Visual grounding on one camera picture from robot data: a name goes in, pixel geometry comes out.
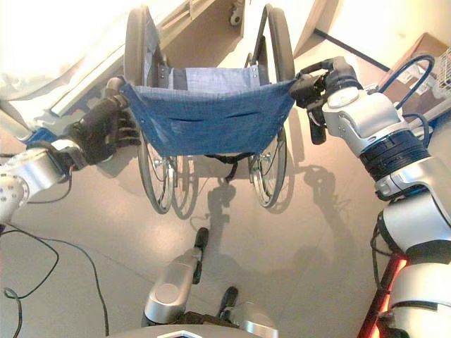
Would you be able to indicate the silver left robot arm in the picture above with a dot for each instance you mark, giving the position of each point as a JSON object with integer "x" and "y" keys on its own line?
{"x": 30, "y": 174}

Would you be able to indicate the beige wooden bed footboard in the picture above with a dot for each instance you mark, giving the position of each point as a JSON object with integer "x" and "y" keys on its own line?
{"x": 208, "y": 30}

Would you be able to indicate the brown cardboard box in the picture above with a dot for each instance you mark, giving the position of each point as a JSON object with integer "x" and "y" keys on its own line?
{"x": 421, "y": 70}

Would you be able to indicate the silver right robot leg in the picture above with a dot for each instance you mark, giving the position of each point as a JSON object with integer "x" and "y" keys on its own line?
{"x": 243, "y": 311}

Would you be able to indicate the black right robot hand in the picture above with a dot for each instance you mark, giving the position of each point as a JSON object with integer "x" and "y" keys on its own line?
{"x": 326, "y": 82}

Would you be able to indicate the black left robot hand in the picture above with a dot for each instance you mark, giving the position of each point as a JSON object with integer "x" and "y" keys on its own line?
{"x": 102, "y": 128}

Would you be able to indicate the blue fabric wheelchair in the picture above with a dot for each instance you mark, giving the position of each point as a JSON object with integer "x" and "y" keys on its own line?
{"x": 211, "y": 112}

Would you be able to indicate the silver robot torso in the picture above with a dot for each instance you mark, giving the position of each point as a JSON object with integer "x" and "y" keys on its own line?
{"x": 192, "y": 332}

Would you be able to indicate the bed with white sheets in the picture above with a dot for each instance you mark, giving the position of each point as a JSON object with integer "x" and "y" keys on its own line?
{"x": 53, "y": 70}

